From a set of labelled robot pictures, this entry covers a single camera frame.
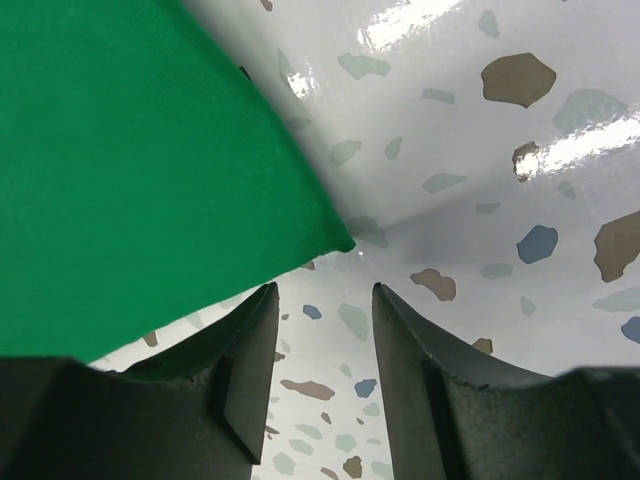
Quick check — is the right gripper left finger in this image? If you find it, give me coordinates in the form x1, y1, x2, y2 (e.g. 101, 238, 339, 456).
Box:
1, 284, 279, 479

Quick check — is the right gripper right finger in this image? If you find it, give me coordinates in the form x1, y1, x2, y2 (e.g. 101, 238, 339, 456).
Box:
372, 284, 639, 479

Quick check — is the green t-shirt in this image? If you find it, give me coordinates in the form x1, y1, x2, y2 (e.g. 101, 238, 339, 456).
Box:
1, 1, 354, 362

